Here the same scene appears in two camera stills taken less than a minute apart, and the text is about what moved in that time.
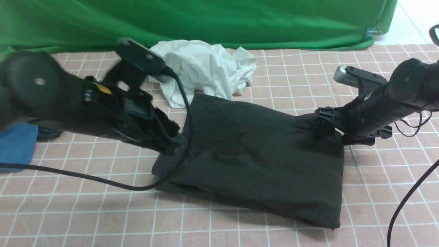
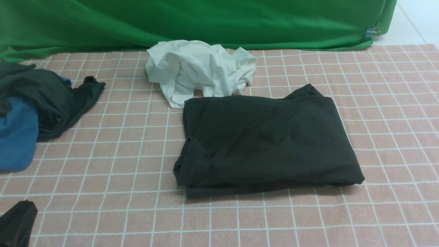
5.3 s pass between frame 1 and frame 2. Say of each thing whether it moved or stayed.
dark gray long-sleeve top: moved
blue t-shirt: stayed
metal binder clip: stayed
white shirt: stayed
